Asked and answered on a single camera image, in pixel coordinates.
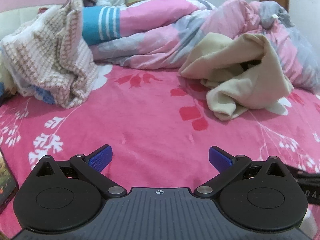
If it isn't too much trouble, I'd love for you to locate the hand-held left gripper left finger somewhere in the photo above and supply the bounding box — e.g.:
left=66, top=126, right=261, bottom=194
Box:
left=32, top=144, right=127, bottom=197

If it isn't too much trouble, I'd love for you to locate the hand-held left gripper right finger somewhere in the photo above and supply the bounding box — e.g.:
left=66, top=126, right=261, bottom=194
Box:
left=194, top=145, right=289, bottom=198

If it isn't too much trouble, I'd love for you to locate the beige zip jacket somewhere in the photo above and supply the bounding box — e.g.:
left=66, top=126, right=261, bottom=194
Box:
left=179, top=33, right=294, bottom=121

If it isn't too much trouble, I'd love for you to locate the smartphone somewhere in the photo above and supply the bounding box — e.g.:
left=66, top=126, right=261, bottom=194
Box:
left=0, top=147, right=19, bottom=214

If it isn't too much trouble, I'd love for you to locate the beige white knitted blanket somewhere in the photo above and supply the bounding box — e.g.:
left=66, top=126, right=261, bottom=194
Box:
left=0, top=0, right=100, bottom=109

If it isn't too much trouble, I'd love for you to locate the pink grey floral quilt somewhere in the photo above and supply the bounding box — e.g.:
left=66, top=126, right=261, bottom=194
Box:
left=92, top=0, right=320, bottom=95

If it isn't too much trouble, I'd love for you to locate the maroon cloth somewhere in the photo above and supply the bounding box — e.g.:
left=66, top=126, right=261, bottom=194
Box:
left=72, top=0, right=95, bottom=7

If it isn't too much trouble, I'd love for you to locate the pink white padded headboard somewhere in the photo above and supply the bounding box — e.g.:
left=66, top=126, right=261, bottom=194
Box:
left=0, top=0, right=75, bottom=42

